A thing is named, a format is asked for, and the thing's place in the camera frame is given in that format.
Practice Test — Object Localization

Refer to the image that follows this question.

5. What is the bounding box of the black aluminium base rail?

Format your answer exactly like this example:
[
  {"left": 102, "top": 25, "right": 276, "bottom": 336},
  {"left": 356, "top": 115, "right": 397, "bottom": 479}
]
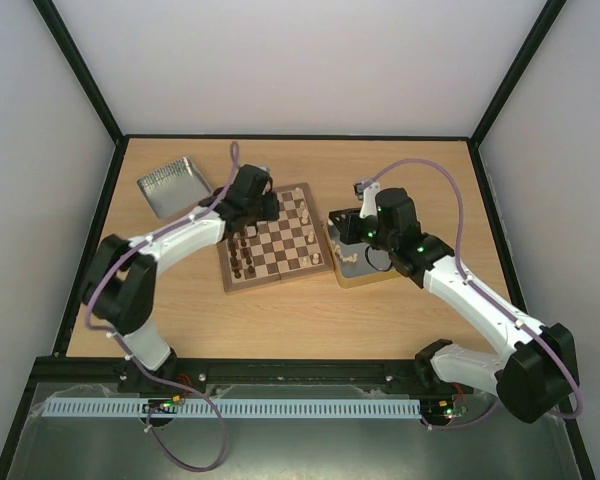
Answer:
[{"left": 28, "top": 356, "right": 475, "bottom": 398}]

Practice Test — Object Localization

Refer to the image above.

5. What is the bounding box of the wooden chess board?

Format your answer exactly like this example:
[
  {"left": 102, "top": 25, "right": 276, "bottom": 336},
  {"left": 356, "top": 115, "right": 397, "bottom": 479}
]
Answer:
[{"left": 218, "top": 183, "right": 333, "bottom": 294}]

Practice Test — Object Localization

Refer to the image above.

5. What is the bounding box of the pile of light chess pieces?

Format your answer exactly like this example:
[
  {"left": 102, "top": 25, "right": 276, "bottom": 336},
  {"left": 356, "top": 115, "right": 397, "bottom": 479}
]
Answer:
[{"left": 331, "top": 240, "right": 358, "bottom": 264}]

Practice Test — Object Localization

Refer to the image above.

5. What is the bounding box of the silver embossed tin lid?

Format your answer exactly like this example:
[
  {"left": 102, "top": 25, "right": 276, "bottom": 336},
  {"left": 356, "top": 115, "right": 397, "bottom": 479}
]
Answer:
[{"left": 136, "top": 157, "right": 212, "bottom": 219}]

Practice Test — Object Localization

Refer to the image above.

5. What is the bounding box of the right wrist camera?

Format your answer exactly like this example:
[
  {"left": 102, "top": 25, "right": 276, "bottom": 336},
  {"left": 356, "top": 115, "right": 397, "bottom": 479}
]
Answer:
[{"left": 353, "top": 179, "right": 380, "bottom": 219}]

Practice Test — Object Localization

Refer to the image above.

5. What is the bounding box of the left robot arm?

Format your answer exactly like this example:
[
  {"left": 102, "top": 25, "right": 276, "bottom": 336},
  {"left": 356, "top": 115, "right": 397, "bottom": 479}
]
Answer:
[{"left": 81, "top": 164, "right": 279, "bottom": 392}]

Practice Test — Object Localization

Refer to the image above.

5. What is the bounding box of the light blue cable duct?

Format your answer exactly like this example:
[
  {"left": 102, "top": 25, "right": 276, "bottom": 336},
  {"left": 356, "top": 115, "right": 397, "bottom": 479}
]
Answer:
[{"left": 37, "top": 397, "right": 421, "bottom": 420}]

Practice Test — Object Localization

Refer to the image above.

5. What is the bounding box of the black enclosure frame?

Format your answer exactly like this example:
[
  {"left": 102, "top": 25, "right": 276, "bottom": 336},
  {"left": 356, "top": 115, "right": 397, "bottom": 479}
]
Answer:
[{"left": 0, "top": 0, "right": 595, "bottom": 479}]

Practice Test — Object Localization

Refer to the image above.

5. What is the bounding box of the row of dark chess pieces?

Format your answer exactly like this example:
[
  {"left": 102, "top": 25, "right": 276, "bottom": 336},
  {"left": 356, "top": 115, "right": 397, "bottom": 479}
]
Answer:
[{"left": 227, "top": 225, "right": 257, "bottom": 281}]

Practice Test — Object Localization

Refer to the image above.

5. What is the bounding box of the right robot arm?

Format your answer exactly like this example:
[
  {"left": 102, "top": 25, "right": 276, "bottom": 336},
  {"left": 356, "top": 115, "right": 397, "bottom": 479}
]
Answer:
[{"left": 328, "top": 184, "right": 579, "bottom": 423}]

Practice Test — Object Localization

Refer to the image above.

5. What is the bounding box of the gold tin box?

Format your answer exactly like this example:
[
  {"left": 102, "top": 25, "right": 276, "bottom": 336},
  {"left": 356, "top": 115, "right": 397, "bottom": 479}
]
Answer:
[{"left": 324, "top": 219, "right": 399, "bottom": 289}]

